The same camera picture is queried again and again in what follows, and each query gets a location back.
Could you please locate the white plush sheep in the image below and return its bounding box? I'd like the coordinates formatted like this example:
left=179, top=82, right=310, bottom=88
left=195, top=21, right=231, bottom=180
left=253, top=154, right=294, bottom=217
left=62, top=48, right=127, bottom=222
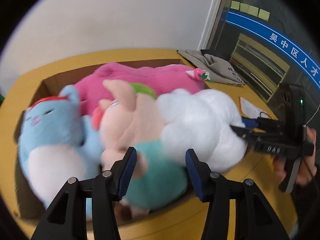
left=156, top=89, right=247, bottom=173

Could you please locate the blue plush cat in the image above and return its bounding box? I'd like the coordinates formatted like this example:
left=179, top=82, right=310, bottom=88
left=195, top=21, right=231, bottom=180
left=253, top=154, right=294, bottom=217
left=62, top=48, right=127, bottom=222
left=18, top=85, right=104, bottom=208

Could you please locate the pink plush bear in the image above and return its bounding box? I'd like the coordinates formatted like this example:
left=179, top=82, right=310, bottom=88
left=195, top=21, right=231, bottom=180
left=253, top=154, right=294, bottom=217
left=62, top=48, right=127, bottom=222
left=75, top=62, right=205, bottom=115

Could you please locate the pink pig plush teal shirt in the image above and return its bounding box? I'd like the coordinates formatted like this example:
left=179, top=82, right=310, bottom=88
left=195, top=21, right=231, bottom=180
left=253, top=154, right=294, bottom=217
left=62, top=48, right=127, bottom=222
left=92, top=80, right=188, bottom=219

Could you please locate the person's right hand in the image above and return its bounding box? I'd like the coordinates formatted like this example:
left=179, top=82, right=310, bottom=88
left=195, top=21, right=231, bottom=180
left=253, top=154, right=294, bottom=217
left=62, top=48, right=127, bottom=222
left=272, top=126, right=318, bottom=186

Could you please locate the white paper packet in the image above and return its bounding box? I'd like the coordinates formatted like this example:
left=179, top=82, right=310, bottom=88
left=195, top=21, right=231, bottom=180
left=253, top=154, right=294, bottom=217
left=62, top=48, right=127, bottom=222
left=239, top=97, right=269, bottom=119

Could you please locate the wooden shelf behind glass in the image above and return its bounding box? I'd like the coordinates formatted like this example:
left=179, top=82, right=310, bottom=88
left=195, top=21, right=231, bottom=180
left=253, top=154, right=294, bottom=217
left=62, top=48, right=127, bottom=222
left=230, top=33, right=290, bottom=94

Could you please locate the grey canvas bag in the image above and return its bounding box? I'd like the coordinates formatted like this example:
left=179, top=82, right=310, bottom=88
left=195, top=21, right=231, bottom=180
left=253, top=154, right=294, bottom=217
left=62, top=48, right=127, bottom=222
left=177, top=50, right=245, bottom=87

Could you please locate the blue banner with white text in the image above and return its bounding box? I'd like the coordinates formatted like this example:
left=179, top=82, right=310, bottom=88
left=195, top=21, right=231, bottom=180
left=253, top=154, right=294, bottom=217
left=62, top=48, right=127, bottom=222
left=225, top=11, right=319, bottom=88

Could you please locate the brown cardboard box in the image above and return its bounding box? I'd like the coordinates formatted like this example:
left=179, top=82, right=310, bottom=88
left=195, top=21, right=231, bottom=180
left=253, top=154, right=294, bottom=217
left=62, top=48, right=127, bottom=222
left=13, top=58, right=211, bottom=227

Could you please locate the yellow sticky note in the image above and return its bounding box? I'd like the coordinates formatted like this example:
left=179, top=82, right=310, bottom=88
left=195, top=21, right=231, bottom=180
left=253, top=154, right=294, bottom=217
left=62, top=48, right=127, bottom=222
left=230, top=1, right=240, bottom=10
left=239, top=3, right=249, bottom=14
left=247, top=5, right=259, bottom=17
left=258, top=9, right=270, bottom=21

